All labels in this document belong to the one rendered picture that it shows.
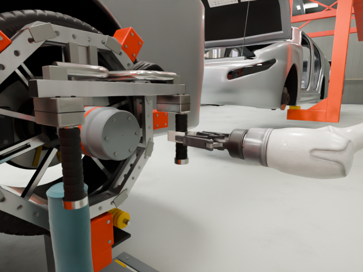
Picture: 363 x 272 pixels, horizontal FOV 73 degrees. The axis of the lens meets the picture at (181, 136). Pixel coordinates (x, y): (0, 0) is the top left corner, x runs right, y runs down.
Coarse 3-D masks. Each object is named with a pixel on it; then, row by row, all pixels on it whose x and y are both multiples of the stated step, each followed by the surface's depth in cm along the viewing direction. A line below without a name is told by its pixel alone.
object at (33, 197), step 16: (48, 48) 73; (112, 96) 95; (128, 96) 92; (0, 112) 62; (16, 112) 64; (48, 128) 75; (16, 144) 65; (32, 144) 68; (48, 144) 72; (0, 160) 63; (48, 160) 72; (96, 160) 86; (112, 160) 95; (32, 176) 71; (96, 176) 92; (112, 176) 90; (16, 192) 76; (32, 192) 70; (96, 192) 85; (48, 208) 72
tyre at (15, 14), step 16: (0, 16) 59; (16, 16) 60; (32, 16) 63; (48, 16) 66; (64, 16) 70; (16, 32) 61; (96, 32) 78; (0, 224) 62; (16, 224) 65; (32, 224) 69
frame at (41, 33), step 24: (48, 24) 58; (24, 48) 55; (120, 48) 76; (0, 72) 52; (144, 96) 87; (144, 120) 89; (144, 144) 91; (0, 192) 54; (120, 192) 83; (24, 216) 59; (48, 216) 64
